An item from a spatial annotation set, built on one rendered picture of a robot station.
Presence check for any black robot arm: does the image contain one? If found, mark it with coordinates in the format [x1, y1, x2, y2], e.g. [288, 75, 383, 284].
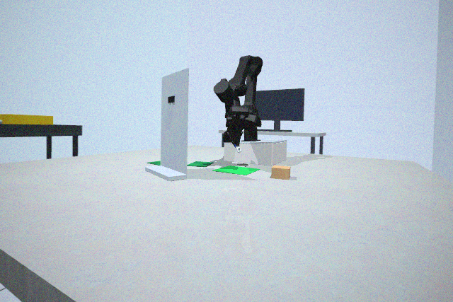
[213, 55, 263, 141]

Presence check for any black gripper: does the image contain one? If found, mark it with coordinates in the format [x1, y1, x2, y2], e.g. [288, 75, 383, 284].
[223, 105, 250, 146]

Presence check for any grey panel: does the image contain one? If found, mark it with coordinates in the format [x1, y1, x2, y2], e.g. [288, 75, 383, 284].
[145, 68, 189, 181]

